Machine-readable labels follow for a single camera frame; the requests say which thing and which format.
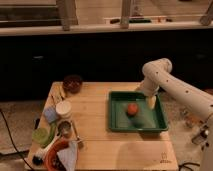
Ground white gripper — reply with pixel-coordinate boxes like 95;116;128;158
136;80;159;109

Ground red apple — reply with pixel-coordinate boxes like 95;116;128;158
127;103;139;116

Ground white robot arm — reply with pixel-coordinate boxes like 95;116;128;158
137;58;213;171

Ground green plastic tray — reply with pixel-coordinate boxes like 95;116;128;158
108;91;168;133

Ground spice bottle with black cap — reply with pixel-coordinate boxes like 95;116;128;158
192;130;209;145

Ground dark red bowl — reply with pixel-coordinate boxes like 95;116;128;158
63;75;83;94

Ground wooden spoon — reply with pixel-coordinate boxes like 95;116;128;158
71;121;84;149

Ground wooden table leg middle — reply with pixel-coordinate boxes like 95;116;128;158
120;0;132;29

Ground wooden table leg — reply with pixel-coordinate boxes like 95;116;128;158
120;0;132;29
56;0;78;31

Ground small metal cup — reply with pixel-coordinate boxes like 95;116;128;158
58;121;72;138

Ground grey cloth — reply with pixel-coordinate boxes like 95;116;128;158
57;141;78;171

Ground blue sponge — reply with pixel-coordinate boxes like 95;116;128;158
44;106;58;123

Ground green round lid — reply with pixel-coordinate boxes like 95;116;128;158
32;128;48;144

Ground orange bowl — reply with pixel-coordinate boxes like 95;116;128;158
45;139;71;171

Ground wooden table leg left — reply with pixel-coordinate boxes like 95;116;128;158
56;0;78;31

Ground white handled brush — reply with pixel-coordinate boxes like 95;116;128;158
32;136;59;165

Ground black cable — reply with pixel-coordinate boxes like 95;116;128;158
0;108;34;171

